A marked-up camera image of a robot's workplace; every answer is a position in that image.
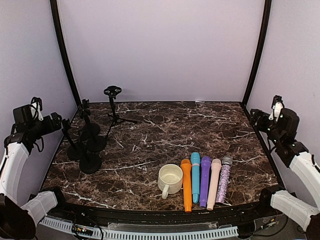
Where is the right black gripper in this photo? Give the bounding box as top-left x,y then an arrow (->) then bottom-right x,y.
250,108 -> 284,146

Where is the black stand of orange microphone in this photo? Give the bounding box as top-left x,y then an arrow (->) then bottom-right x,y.
61,119 -> 87,161

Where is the black stand of blue microphone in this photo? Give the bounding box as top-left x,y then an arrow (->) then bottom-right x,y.
79,99 -> 101,140

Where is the black stand of purple microphone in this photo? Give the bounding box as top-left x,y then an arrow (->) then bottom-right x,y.
83,131 -> 107,153

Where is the black stand of pink microphone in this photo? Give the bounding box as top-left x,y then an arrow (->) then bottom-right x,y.
79,145 -> 102,174

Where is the purple toy microphone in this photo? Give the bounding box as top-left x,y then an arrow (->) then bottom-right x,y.
199,156 -> 211,208

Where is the black tripod microphone stand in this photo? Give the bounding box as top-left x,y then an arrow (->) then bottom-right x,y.
103,85 -> 138,140

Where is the blue toy microphone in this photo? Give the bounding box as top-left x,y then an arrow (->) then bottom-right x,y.
190,152 -> 201,204

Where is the pink toy microphone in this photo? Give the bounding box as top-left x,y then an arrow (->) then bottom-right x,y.
206,158 -> 222,211

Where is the silver glitter microphone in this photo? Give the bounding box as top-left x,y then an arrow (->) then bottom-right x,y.
215,155 -> 233,204

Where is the orange toy microphone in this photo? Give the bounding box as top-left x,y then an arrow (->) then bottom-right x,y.
180,159 -> 193,213

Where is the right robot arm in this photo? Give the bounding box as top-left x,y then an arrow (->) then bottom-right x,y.
250,108 -> 320,240

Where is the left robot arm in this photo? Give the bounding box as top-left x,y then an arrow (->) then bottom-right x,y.
0,103 -> 71,240

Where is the white ceramic mug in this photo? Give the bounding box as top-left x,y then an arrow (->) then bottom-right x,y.
157,164 -> 183,200

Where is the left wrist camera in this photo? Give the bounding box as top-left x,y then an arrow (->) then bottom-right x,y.
30,96 -> 44,121

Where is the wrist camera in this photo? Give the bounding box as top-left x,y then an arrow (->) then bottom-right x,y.
30,96 -> 44,121
268,95 -> 285,122

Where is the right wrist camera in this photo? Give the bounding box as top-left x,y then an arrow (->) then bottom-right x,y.
268,95 -> 285,122

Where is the black front rail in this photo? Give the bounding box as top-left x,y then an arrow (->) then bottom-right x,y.
48,201 -> 277,227

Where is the white cable duct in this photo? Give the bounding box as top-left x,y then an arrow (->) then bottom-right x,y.
39,216 -> 239,240

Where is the right black frame post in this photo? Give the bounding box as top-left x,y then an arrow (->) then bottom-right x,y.
241,0 -> 272,108

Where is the black frame post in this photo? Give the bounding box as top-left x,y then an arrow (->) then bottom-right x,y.
49,0 -> 81,106
241,0 -> 272,108

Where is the left black frame post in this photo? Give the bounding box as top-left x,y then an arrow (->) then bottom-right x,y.
49,0 -> 81,106

